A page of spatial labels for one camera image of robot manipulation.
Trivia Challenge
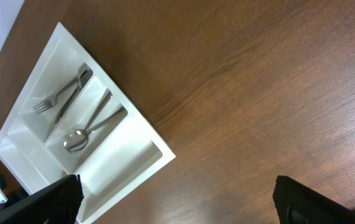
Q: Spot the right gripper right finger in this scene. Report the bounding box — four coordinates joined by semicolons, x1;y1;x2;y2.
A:
273;175;355;224

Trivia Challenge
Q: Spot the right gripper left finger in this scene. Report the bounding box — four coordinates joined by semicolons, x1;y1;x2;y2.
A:
0;174;84;224

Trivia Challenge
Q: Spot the white plastic cutlery tray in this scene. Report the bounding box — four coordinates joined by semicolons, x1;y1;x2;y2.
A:
0;24;174;223

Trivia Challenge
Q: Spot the metal fork crosswise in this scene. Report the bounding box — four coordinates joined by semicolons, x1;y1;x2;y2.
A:
32;62;89;114

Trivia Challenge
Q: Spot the metal fork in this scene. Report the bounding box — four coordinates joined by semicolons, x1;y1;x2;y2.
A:
54;69;93;124

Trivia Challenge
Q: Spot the large metal tablespoon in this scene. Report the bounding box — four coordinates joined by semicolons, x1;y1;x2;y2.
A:
64;89;112;154

